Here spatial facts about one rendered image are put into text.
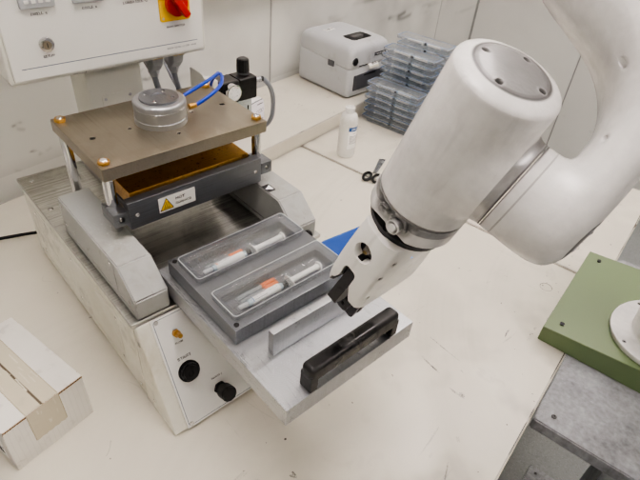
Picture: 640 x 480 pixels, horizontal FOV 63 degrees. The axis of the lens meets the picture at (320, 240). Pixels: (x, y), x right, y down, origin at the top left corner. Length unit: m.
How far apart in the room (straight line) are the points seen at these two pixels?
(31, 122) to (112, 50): 0.49
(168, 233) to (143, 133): 0.18
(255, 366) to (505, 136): 0.41
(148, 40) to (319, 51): 0.92
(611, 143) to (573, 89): 2.72
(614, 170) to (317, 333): 0.42
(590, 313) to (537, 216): 0.76
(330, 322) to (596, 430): 0.50
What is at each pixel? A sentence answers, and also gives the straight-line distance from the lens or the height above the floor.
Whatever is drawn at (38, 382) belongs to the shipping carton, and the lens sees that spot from 0.86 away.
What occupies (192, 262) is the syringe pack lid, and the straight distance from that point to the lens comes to 0.74.
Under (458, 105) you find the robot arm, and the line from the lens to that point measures 0.37.
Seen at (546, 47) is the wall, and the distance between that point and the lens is 3.12.
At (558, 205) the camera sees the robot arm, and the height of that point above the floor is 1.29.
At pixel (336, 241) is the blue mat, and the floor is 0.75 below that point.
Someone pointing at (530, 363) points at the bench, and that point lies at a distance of 1.05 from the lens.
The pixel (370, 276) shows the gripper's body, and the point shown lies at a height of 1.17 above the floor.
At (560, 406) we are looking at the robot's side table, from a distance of 1.01.
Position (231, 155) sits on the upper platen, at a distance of 0.86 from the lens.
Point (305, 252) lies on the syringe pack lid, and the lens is 0.75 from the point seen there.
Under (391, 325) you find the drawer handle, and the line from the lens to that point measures 0.68.
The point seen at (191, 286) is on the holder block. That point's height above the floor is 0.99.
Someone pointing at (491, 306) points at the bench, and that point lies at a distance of 1.12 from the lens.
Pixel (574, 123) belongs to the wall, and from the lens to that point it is 3.17.
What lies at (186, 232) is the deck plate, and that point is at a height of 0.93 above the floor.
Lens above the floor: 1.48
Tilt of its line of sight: 38 degrees down
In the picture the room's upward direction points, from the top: 6 degrees clockwise
